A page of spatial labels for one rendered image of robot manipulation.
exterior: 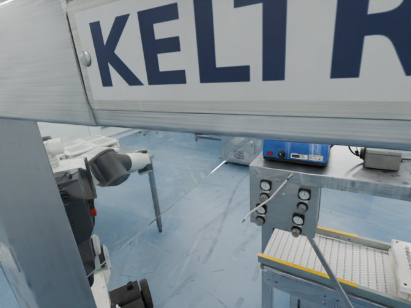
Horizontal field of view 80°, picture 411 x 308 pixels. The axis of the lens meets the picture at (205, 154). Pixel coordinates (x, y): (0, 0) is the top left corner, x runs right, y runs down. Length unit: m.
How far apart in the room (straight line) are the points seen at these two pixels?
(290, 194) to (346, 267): 0.43
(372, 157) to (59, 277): 0.79
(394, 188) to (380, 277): 0.46
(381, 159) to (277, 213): 0.35
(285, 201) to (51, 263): 0.68
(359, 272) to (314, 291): 0.18
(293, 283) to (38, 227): 0.95
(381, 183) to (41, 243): 0.75
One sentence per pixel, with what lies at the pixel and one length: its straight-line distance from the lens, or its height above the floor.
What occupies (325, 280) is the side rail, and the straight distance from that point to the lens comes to 1.06.
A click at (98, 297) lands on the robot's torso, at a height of 0.41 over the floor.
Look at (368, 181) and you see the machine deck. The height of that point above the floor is 1.27.
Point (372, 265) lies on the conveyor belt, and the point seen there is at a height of 0.83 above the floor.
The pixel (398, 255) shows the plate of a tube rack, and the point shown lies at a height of 0.90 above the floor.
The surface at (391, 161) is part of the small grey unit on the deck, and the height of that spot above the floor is 1.30.
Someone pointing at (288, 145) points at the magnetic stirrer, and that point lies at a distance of 0.83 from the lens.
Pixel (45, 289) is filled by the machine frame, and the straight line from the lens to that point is 0.37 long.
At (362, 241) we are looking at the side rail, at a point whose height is 0.86.
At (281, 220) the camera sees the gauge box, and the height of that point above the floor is 1.08.
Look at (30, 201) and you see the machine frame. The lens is 0.32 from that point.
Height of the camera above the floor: 1.61
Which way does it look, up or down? 20 degrees down
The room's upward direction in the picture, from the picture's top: 5 degrees counter-clockwise
